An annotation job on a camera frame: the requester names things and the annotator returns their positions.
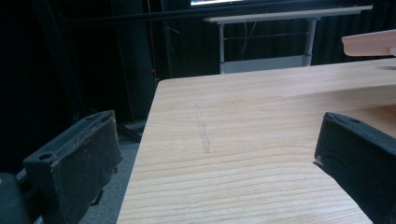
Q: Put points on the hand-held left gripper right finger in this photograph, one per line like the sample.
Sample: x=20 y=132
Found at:
x=364 y=161

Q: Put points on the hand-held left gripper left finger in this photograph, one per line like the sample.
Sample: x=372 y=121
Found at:
x=74 y=165

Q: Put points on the pink plastic tray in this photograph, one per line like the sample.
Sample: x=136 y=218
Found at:
x=370 y=43

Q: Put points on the dark curtain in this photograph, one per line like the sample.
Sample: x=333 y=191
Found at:
x=342 y=34

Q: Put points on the monitor screen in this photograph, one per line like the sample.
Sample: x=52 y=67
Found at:
x=214 y=2

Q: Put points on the white metal table frame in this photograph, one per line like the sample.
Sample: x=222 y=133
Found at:
x=264 y=63

